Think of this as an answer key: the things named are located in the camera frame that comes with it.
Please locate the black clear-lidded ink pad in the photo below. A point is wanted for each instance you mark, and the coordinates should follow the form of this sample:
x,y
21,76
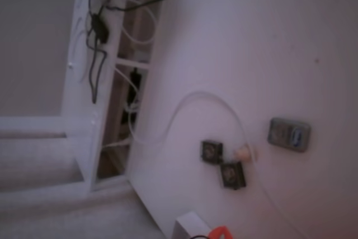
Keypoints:
x,y
211,151
232,175

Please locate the white furniture frame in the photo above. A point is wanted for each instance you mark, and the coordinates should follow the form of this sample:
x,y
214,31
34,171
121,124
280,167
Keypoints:
x,y
78,82

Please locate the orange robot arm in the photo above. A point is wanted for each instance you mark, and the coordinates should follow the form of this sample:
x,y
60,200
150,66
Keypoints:
x,y
221,232

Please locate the small beige animal figurine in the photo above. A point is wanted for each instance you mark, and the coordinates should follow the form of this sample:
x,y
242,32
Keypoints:
x,y
244,152

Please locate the white cardboard bin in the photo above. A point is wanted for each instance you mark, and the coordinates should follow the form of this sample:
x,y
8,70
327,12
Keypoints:
x,y
190,227

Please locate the grey metal tin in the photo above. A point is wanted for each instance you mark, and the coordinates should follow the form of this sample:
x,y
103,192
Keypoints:
x,y
288,135

